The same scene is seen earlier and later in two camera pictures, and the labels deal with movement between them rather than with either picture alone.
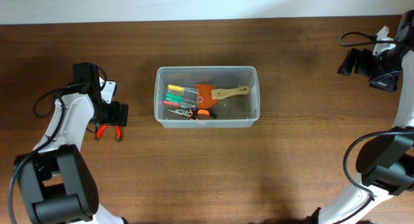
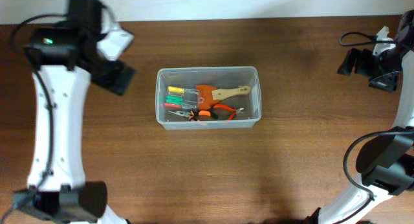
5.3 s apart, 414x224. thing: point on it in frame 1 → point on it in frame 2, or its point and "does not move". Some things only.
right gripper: [372, 70] does not move
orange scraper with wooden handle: [208, 94] does not move
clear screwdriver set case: [180, 96] does not move
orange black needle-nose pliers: [193, 114] does not move
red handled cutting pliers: [101, 129] → [224, 106]
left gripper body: [116, 115] → [114, 78]
